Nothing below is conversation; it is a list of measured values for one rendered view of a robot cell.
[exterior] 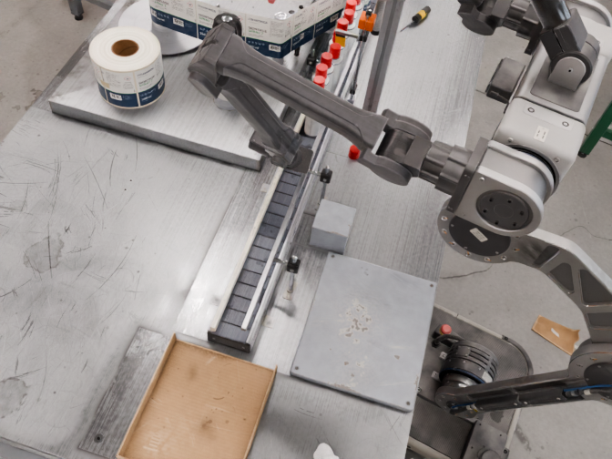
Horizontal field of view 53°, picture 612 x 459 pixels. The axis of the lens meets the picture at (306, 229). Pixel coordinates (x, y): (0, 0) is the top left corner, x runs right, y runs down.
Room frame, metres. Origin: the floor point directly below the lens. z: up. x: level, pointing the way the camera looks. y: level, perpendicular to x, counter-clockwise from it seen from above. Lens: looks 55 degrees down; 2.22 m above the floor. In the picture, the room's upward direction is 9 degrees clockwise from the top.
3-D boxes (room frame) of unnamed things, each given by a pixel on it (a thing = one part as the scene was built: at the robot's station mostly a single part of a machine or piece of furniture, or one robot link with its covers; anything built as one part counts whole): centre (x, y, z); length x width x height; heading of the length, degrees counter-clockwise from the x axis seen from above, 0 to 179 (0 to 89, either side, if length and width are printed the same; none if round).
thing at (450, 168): (0.71, -0.23, 1.45); 0.09 x 0.08 x 0.12; 159
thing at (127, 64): (1.37, 0.60, 0.95); 0.20 x 0.20 x 0.14
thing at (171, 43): (1.68, 0.57, 0.89); 0.31 x 0.31 x 0.01
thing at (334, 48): (1.45, 0.00, 0.98); 0.05 x 0.05 x 0.20
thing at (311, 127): (1.30, 0.03, 0.98); 0.05 x 0.05 x 0.20
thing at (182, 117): (1.60, 0.43, 0.86); 0.80 x 0.67 x 0.05; 171
